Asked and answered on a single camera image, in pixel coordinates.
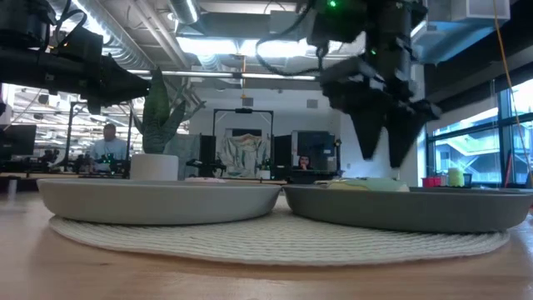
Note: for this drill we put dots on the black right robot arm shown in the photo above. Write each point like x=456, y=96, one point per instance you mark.
x=395, y=33

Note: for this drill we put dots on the dark background screen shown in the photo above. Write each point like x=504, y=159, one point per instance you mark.
x=316, y=146

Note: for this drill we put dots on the long ceiling light tube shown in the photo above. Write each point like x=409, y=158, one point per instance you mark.
x=200, y=74

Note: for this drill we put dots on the dark grey plate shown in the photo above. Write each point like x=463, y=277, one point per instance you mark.
x=408, y=212

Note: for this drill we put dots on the black background station frame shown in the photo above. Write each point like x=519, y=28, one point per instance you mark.
x=243, y=111

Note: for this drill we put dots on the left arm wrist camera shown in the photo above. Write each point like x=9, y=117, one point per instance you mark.
x=81, y=43

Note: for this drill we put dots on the green snake plant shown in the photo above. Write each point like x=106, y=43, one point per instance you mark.
x=157, y=121

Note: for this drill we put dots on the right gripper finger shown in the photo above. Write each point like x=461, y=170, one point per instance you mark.
x=401, y=139
x=368, y=133

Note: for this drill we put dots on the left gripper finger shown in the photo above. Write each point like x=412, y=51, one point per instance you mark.
x=125, y=85

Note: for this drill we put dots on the silver ventilation duct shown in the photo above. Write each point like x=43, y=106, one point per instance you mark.
x=185, y=10

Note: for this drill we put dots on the mint green frosted donut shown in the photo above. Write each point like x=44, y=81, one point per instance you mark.
x=375, y=184

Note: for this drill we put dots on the dark small cup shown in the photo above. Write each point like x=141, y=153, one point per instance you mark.
x=467, y=180

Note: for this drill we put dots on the red container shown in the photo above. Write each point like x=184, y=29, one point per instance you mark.
x=431, y=182

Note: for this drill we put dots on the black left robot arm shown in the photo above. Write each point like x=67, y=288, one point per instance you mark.
x=25, y=66

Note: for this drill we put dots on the person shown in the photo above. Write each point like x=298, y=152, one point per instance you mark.
x=305, y=161
x=109, y=148

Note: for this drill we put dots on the yellow-green cylinder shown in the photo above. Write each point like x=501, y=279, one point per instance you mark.
x=456, y=177

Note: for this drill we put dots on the white plant pot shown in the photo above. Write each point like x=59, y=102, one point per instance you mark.
x=154, y=166

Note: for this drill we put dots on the light grey plate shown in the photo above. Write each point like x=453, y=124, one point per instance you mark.
x=158, y=204

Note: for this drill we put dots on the pale hanging cloth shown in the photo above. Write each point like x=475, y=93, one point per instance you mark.
x=243, y=154

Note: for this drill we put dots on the white woven round placemat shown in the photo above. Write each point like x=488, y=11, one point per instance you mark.
x=275, y=241

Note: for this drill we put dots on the black computer monitor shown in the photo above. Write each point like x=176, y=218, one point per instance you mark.
x=16, y=139

